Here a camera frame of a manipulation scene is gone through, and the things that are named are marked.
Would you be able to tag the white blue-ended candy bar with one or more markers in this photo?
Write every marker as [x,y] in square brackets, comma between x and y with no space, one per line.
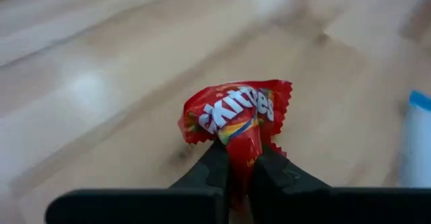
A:
[417,143]

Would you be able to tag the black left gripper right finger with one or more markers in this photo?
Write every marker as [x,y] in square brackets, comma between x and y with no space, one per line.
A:
[279,177]

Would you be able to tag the red Skittles candy packet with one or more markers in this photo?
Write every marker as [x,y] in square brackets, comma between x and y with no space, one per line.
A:
[235,116]

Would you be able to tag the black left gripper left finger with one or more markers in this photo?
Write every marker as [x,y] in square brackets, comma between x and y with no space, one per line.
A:
[210,173]

